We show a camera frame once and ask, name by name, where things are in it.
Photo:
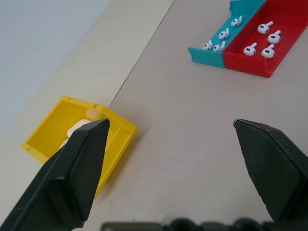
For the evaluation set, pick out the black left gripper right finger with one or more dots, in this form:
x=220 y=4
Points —
x=272 y=163

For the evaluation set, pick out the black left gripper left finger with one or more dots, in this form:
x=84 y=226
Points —
x=65 y=178

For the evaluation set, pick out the yellow plastic bin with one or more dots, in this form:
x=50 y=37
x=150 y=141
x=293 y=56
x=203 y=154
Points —
x=55 y=130

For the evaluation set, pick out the white earbud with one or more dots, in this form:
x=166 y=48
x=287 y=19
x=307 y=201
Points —
x=217 y=48
x=267 y=52
x=274 y=38
x=249 y=50
x=263 y=28
x=207 y=46
x=235 y=22
x=223 y=34

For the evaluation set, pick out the red plastic tray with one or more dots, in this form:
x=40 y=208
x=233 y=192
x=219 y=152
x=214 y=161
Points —
x=284 y=45

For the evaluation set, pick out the teal plastic tray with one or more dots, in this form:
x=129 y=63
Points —
x=211 y=54

